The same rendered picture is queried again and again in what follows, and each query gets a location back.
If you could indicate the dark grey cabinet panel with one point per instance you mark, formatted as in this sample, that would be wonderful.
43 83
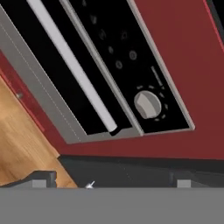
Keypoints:
131 172

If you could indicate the black oven with control panel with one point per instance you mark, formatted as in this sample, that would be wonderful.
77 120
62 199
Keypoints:
137 43

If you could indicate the grey oven knob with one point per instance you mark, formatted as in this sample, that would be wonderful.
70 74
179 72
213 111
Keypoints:
147 104

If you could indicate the red drawer front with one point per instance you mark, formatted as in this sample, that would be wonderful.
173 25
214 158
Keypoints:
20 87

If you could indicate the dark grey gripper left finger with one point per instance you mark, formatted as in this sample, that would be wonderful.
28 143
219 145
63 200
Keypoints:
43 176

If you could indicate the black grey-framed oven door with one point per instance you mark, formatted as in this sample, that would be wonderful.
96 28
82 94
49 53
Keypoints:
55 73

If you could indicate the small grey drawer knob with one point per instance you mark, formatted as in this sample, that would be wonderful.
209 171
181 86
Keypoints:
19 95

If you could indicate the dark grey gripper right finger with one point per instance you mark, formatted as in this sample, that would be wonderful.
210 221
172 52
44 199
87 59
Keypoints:
183 176

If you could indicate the red cabinet housing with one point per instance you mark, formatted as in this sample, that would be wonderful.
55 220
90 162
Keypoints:
186 58

